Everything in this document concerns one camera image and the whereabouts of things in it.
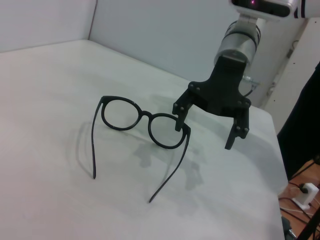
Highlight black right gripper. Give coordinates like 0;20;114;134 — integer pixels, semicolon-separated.
172;56;252;151

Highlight black round glasses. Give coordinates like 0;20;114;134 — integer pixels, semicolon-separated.
91;95;192;204

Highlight black robot torso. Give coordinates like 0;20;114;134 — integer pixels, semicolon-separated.
276;62;320;181

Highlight white power strip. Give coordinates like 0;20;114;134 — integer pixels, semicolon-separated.
291;182;320;211

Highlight dark floor object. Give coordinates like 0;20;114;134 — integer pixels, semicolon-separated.
281;216;300;240

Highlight black stand leg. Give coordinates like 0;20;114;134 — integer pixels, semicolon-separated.
298;211;320;240

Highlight right gripper cable with plug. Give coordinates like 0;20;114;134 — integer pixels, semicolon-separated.
241;74;260;97

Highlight black floor cable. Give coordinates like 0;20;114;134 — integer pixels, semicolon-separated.
278;197;320;226

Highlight white metal frame post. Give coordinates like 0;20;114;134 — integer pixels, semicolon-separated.
259;17;320;112

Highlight white floor cable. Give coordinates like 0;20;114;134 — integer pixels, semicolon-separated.
279;206;307;214

